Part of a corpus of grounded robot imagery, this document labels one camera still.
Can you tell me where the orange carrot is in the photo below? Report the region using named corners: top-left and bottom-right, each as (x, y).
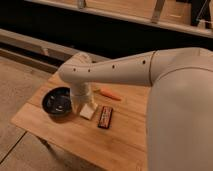
top-left (95, 88), bottom-right (121, 101)

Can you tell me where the long wooden shelf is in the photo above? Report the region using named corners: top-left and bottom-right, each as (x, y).
top-left (26, 0), bottom-right (213, 39)

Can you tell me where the wooden table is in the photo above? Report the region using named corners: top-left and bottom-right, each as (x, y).
top-left (11, 74), bottom-right (149, 171)

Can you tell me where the dark rectangular eraser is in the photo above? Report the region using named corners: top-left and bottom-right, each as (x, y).
top-left (98, 106), bottom-right (113, 129)

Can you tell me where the black round bowl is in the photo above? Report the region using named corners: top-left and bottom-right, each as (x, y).
top-left (42, 87), bottom-right (72, 117)

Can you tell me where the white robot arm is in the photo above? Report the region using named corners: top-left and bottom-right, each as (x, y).
top-left (59, 47), bottom-right (213, 171)

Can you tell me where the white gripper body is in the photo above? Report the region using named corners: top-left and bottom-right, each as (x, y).
top-left (70, 83), bottom-right (97, 114)

